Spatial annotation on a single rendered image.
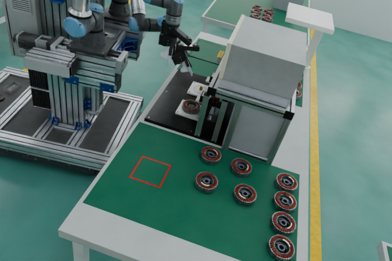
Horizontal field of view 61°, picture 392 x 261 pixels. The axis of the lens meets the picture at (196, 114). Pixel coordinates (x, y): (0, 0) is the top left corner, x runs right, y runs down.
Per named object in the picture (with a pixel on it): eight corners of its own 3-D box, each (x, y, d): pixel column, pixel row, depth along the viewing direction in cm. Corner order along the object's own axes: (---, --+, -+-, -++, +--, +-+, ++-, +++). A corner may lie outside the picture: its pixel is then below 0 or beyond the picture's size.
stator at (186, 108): (178, 110, 202) (179, 106, 199) (185, 101, 210) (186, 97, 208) (196, 117, 200) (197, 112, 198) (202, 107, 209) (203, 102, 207)
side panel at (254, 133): (222, 149, 187) (237, 103, 168) (223, 145, 190) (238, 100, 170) (270, 165, 184) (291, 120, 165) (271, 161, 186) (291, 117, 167)
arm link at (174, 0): (170, -15, 156) (187, -10, 155) (167, 8, 163) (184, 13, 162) (164, -10, 150) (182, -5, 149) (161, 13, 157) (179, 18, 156)
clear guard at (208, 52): (178, 61, 204) (179, 52, 200) (189, 45, 222) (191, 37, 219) (229, 77, 200) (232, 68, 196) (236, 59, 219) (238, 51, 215)
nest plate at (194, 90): (186, 93, 220) (186, 91, 219) (192, 82, 232) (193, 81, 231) (208, 100, 218) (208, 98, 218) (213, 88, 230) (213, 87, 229)
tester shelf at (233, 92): (206, 94, 170) (207, 86, 167) (231, 42, 223) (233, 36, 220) (291, 120, 165) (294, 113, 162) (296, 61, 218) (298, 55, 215)
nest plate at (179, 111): (174, 113, 201) (175, 112, 200) (182, 101, 213) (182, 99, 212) (198, 121, 199) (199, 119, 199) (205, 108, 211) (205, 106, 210)
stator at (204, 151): (206, 168, 173) (208, 163, 171) (195, 153, 180) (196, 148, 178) (224, 162, 179) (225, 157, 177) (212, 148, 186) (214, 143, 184)
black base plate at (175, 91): (143, 120, 194) (144, 117, 193) (178, 71, 245) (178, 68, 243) (221, 146, 189) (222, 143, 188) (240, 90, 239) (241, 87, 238)
